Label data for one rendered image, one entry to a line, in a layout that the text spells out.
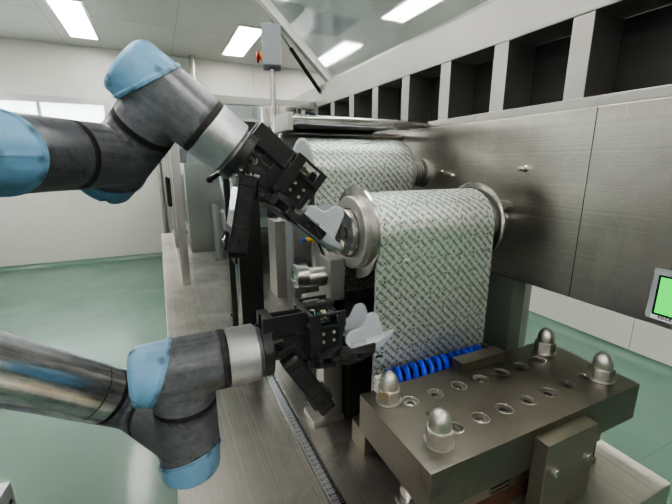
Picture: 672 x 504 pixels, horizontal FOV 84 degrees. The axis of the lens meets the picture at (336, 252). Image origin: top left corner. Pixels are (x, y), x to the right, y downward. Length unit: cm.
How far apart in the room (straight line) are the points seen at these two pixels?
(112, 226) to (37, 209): 86
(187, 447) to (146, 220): 562
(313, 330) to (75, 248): 582
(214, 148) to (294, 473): 48
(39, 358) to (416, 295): 50
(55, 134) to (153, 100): 10
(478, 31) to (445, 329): 59
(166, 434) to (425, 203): 48
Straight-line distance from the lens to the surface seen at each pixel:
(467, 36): 92
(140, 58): 49
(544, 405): 63
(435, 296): 64
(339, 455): 68
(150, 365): 48
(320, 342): 51
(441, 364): 66
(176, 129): 49
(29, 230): 628
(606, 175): 69
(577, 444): 63
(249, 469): 67
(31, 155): 43
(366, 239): 54
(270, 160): 52
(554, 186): 73
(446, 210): 63
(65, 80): 618
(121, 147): 50
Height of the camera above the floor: 136
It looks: 13 degrees down
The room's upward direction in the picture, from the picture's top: straight up
